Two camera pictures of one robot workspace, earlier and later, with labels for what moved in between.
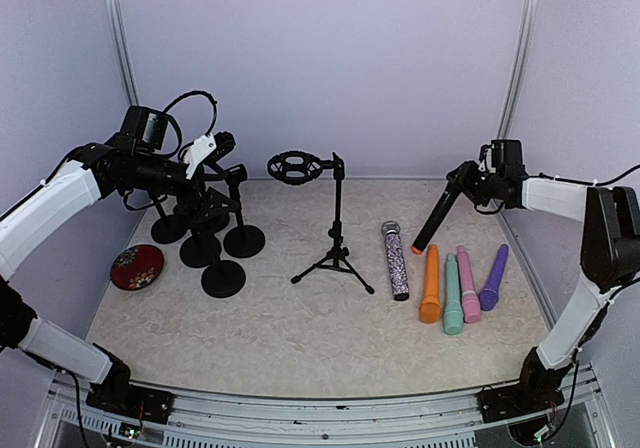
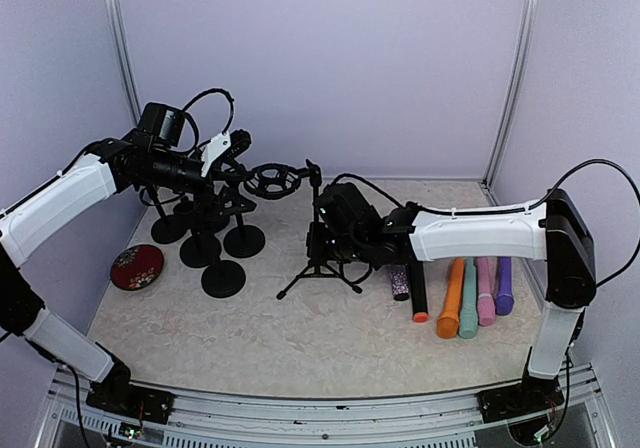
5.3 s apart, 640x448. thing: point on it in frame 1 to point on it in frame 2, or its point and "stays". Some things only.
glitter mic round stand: x=223 y=278 stays
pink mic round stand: x=169 y=228 stays
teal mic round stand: x=200 y=249 stays
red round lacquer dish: x=136 y=267 stays
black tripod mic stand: x=300 y=168 to x=276 y=181
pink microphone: x=471 y=302 to x=486 y=310
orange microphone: x=430 y=308 to x=448 y=324
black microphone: x=444 y=203 to x=419 y=299
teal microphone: x=453 y=317 to x=469 y=318
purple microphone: x=489 y=296 to x=504 y=303
